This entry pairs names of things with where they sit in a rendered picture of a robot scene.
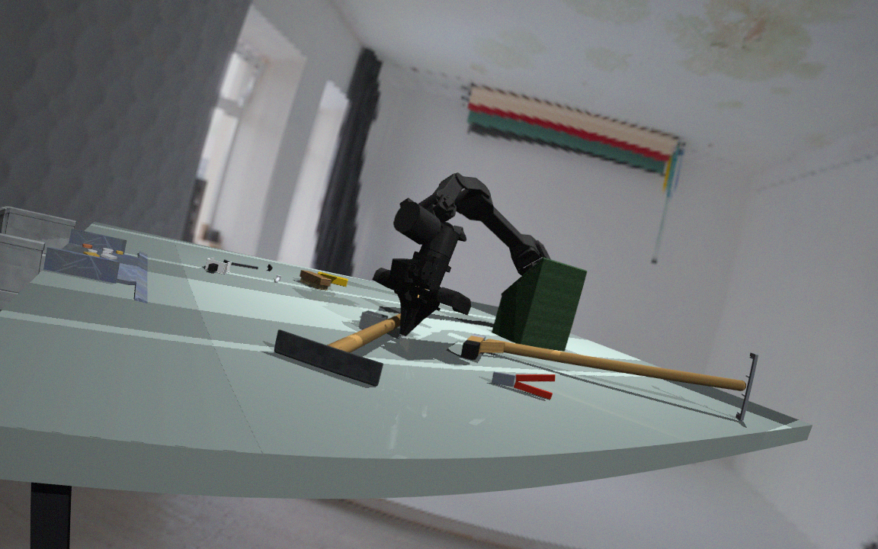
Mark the brown wooden block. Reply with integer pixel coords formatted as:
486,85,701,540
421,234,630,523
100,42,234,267
300,270,332,291

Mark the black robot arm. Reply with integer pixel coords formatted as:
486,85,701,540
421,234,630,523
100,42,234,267
389,172,550,287

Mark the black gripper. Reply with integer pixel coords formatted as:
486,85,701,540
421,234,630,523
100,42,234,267
373,248,471,336

